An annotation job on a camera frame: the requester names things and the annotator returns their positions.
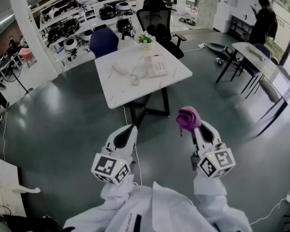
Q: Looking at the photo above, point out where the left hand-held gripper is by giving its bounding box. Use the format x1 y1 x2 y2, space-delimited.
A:
91 124 138 185

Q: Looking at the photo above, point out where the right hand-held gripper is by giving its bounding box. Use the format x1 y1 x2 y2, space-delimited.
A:
190 119 236 180

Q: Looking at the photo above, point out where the purple cloth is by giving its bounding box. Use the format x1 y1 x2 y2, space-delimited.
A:
175 106 202 137

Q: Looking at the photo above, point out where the white desk telephone base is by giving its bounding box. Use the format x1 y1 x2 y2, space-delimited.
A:
144 54 169 78

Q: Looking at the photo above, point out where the person's right forearm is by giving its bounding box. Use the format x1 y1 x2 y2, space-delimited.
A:
192 174 229 217

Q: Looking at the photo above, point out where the person's left forearm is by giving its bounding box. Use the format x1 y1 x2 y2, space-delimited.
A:
100 173 138 203

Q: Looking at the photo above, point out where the white telephone handset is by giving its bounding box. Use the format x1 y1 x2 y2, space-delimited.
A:
111 63 130 76

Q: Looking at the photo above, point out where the person's white coat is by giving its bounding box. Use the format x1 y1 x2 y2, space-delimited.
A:
62 181 253 232

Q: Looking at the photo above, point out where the grey cushioned chair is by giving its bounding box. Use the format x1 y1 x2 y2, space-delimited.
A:
258 77 281 104

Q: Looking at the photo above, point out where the white side table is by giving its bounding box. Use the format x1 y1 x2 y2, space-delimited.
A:
216 42 290 137

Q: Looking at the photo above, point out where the potted flower plant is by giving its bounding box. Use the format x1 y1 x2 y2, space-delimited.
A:
138 30 157 51

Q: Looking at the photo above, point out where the white rectangular tray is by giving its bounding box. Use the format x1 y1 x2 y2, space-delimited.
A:
246 44 266 61

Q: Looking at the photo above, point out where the blue chair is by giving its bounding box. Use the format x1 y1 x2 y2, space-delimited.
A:
89 27 119 59

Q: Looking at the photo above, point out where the black mesh office chair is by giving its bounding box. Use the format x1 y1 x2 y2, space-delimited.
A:
136 0 187 60

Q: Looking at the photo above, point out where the black metal rack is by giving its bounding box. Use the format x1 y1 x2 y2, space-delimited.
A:
228 14 254 42

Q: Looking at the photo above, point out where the white box cabinet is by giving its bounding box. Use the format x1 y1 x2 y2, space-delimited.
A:
212 1 232 33

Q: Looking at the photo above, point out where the group of round black-white devices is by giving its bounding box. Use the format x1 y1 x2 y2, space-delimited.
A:
47 0 136 55

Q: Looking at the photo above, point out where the pink chair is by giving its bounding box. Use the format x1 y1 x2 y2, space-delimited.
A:
18 47 37 69

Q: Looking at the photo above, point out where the black standing fan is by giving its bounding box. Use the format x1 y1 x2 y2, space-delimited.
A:
0 54 34 95

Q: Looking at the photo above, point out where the white locker cabinet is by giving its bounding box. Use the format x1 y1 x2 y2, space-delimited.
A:
198 0 223 30

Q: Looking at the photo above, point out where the white shelf rack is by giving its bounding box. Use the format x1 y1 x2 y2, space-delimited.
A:
30 0 141 58

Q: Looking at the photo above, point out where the black table frame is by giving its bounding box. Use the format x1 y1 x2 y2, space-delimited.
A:
129 87 171 128

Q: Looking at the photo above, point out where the black mechanical frame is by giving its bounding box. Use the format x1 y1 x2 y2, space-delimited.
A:
206 42 240 65

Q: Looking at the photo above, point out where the white charger with cable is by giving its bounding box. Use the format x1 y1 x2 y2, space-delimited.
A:
250 189 290 226

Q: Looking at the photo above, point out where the white curved handle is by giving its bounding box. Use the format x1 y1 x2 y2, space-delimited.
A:
12 187 41 194

